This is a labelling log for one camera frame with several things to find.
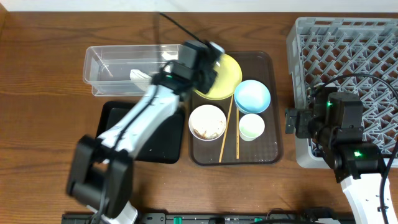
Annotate pink bowl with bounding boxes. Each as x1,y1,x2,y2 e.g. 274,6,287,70
188,105,226,141

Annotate rice leftovers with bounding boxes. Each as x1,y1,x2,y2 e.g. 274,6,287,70
193,119,226,140

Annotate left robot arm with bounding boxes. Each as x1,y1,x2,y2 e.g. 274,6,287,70
66,42,224,223

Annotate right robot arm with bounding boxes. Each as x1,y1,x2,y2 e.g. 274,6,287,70
285,87,397,223

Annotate grey dishwasher rack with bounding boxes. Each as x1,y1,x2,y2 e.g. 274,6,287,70
287,17,397,160

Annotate yellow plate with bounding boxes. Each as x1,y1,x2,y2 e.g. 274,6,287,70
195,54,243,100

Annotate black tray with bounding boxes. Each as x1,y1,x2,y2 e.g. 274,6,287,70
96,101,185,164

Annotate right wooden chopstick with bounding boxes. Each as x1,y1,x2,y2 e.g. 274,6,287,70
236,108,239,159

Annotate brown plastic tray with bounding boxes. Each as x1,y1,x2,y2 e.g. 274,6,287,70
189,52,283,166

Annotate clear plastic bin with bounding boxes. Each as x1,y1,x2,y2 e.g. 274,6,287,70
83,44,182,96

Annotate light blue bowl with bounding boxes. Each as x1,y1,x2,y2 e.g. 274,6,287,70
234,80,271,114

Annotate pale green cup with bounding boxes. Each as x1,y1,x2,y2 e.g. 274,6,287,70
239,114,265,141

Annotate black rail at table edge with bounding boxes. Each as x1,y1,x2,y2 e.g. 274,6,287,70
61,207,355,224

